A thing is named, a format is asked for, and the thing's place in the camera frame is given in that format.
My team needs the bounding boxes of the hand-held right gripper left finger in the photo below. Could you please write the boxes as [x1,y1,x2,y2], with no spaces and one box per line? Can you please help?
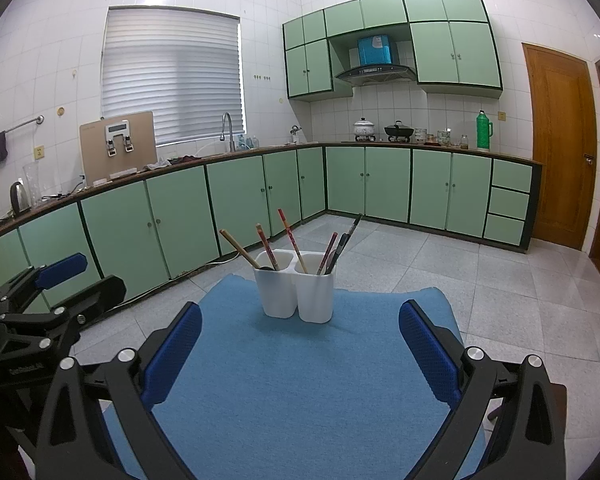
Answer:
[17,301,203,480]

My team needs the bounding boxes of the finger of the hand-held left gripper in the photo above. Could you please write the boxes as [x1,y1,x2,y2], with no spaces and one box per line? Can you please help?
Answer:
[0,275,127,352]
[0,253,88,311]

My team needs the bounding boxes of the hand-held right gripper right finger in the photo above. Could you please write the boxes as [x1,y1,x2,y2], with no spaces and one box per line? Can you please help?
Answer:
[397,300,593,480]

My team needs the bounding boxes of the white two-compartment utensil holder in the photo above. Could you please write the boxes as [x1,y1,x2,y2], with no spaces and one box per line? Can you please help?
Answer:
[253,249,337,324]

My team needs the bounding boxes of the light wooden chopstick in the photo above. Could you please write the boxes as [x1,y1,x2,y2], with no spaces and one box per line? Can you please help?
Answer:
[219,229,261,270]

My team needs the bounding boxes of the black chopstick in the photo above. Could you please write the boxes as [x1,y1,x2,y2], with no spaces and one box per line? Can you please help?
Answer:
[330,213,363,271]
[330,232,351,271]

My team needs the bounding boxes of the reddish brown chopstick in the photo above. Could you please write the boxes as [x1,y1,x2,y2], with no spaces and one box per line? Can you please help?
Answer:
[316,232,339,276]

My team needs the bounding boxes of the red patterned chopstick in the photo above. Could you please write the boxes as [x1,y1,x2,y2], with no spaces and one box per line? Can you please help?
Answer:
[256,223,279,271]

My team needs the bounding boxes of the steel electric kettle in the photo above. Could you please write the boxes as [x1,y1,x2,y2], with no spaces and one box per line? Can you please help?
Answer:
[10,181,32,215]

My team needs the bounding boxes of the clear glass pitcher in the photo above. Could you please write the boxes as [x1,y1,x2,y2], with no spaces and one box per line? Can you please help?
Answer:
[22,162,43,206]

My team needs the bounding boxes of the green base cabinets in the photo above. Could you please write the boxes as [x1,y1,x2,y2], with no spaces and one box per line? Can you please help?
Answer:
[0,142,543,321]

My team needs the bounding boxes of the blue mat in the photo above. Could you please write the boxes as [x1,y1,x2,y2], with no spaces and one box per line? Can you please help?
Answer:
[102,274,496,480]

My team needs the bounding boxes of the metal towel bar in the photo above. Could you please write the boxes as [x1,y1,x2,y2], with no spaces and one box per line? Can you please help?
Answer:
[0,115,45,147]

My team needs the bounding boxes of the brown countertop water purifier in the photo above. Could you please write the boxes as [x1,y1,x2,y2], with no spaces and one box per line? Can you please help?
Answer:
[79,111,157,185]

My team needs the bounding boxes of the metal kitchen faucet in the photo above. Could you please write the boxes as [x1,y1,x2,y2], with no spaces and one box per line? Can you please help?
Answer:
[220,112,237,153]

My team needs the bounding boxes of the white window blind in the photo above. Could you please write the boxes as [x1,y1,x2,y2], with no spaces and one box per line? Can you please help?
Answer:
[101,6,247,147]

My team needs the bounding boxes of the black wok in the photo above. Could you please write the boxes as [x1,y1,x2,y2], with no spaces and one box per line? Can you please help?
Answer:
[384,120,415,143]

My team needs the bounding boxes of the green thermos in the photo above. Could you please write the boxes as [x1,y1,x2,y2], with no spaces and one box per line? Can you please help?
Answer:
[476,109,494,152]

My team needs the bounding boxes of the white cooking pot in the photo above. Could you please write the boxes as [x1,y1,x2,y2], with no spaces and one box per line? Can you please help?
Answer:
[353,117,377,142]

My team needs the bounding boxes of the wooden door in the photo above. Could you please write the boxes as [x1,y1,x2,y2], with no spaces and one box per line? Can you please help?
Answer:
[522,42,598,252]

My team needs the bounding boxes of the black range hood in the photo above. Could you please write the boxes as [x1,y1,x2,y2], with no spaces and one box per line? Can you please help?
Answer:
[335,64,416,86]

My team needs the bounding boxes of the blue wrapped hood chimney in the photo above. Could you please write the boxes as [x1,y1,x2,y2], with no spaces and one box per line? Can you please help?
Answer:
[357,35,398,67]

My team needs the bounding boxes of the green wall cabinets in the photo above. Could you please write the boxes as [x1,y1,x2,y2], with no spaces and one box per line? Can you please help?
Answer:
[282,0,503,102]

